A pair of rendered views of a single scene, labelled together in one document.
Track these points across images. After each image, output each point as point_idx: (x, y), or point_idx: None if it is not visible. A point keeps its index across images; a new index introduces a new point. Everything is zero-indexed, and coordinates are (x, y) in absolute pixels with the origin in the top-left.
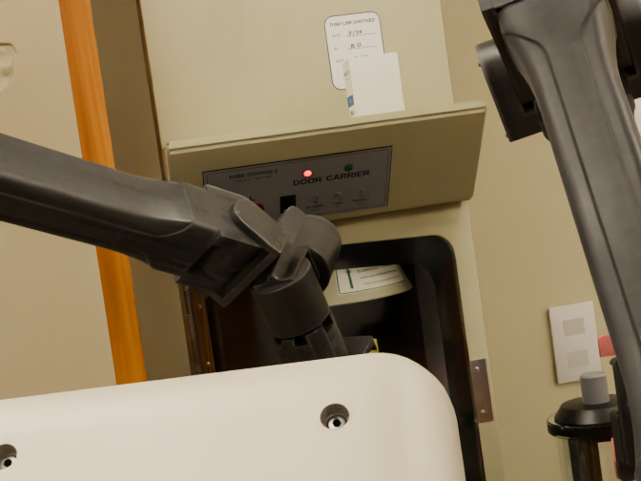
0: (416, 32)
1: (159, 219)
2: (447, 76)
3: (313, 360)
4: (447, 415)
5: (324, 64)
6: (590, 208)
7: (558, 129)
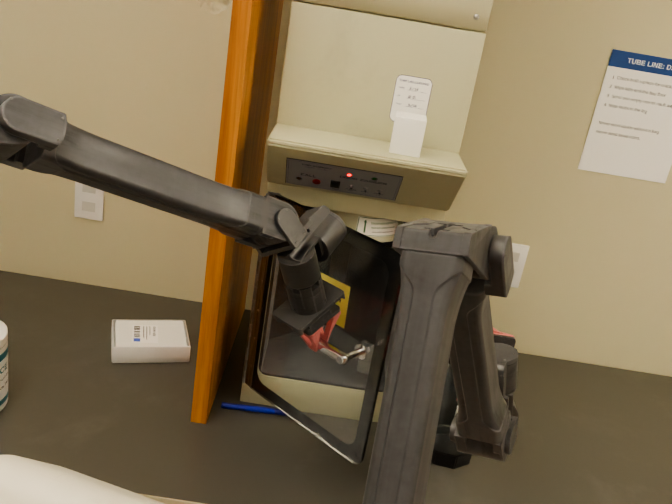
0: (452, 100)
1: (227, 217)
2: (461, 133)
3: (300, 302)
4: None
5: (388, 102)
6: (390, 403)
7: (397, 345)
